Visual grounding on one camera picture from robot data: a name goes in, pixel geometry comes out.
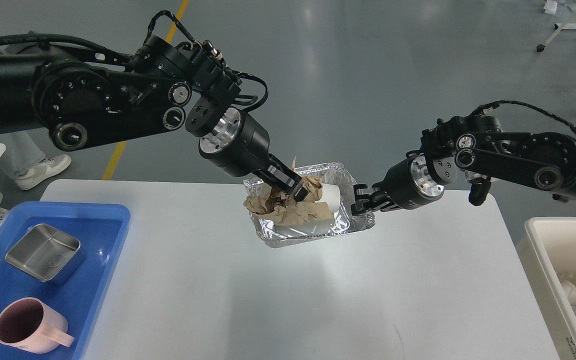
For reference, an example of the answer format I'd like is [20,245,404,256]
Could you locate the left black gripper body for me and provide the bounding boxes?
[198,107,278,178]

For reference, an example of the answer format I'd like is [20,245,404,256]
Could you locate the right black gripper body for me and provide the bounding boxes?
[374,152,445,212]

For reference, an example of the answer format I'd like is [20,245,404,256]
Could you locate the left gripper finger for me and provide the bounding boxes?
[257,153,309,202]

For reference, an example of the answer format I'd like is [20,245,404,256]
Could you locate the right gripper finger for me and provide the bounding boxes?
[350,184,394,216]

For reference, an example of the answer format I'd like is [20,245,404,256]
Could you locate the brown paper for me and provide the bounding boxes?
[243,175,334,226]

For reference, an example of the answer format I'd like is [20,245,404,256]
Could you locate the white paper cup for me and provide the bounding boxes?
[315,183,342,214]

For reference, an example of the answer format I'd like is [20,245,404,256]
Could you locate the aluminium foil tray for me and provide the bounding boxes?
[249,162,375,248]

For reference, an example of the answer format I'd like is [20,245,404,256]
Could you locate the small stainless steel tray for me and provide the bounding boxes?
[5,223,86,286]

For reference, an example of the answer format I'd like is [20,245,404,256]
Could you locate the pink mug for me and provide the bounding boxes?
[0,297,75,354]

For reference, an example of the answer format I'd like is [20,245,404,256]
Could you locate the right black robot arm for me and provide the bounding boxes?
[350,100,576,215]

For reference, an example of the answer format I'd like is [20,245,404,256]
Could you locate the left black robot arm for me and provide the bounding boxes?
[0,10,307,201]

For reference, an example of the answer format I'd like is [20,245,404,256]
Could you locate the white bin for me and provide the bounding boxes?
[515,217,576,360]

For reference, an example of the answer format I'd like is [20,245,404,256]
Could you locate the person in black hoodie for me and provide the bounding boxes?
[0,131,73,191]

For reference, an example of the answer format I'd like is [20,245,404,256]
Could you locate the blue plastic tray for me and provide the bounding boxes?
[0,202,131,360]

